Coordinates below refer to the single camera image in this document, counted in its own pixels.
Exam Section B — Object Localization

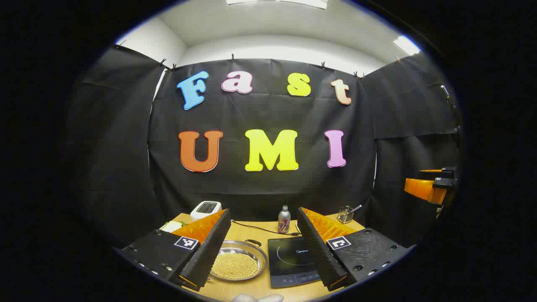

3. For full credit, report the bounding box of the small cream plate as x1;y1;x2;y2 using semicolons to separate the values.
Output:
159;221;186;234

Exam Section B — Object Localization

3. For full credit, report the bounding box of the pile of yellow soybeans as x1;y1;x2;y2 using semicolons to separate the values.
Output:
211;253;259;280

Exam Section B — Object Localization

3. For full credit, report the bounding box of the black induction cooktop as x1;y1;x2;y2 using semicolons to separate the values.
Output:
267;236;323;289

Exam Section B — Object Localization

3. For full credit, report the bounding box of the white cloth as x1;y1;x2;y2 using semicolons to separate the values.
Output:
232;294;284;302

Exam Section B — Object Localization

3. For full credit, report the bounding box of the small ceiling light panel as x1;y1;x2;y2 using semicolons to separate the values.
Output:
393;36;421;56

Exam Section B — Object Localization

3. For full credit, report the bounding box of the long ceiling light panel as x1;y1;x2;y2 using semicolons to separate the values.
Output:
227;0;328;9

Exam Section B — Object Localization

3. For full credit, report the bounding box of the stainless steel pot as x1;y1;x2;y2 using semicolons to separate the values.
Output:
209;239;269;282

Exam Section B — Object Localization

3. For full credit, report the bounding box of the black power cable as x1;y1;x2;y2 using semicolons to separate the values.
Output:
231;220;300;236

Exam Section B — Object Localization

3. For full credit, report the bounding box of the silver drink bottle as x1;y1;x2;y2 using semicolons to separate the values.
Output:
277;206;291;234

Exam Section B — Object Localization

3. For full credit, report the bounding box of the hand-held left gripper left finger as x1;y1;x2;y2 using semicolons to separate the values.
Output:
120;208;232;291

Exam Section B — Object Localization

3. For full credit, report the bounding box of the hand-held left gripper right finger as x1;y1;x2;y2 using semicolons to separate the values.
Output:
297;207;409;292

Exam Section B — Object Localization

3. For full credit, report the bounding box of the white toaster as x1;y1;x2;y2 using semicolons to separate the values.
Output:
190;201;222;221

